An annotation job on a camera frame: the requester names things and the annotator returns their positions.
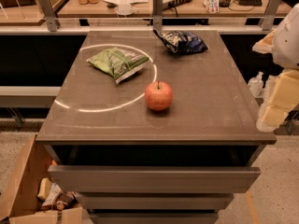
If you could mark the snack packets in box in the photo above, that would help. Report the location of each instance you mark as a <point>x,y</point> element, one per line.
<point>53,197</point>

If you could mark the metal bracket right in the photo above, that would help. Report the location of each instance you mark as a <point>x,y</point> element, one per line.
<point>267,20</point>

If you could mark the blue chip bag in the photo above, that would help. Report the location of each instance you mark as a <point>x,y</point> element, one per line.
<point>182,42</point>

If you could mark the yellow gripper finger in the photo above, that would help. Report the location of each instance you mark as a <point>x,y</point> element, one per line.
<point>265,45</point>
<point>280,97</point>

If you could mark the white saucer with cup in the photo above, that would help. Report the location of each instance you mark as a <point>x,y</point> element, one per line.
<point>124,8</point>

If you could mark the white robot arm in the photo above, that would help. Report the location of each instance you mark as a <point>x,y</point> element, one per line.
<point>285,51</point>

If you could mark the clear sanitizer bottle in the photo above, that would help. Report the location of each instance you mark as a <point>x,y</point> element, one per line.
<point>255,84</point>

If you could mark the white patterned mug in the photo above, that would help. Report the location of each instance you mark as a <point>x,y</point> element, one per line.
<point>212,6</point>

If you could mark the green jalapeno chip bag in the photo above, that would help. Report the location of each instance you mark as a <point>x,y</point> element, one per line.
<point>118,63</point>

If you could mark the metal bracket left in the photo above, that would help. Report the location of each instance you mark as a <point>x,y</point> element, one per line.
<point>49,15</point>

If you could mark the red apple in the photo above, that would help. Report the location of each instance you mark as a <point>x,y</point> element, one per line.
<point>158,96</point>

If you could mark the metal bracket middle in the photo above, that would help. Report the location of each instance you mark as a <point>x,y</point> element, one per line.
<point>157,14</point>

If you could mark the cardboard box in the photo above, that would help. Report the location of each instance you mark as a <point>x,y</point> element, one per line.
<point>19,203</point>

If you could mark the grey drawer cabinet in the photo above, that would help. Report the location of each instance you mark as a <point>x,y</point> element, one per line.
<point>128,164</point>

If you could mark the grey power strip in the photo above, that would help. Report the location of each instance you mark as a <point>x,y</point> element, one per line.
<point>174,3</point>

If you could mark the metal bracket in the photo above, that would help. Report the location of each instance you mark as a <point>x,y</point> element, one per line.
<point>49,15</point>
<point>157,14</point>
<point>267,20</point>

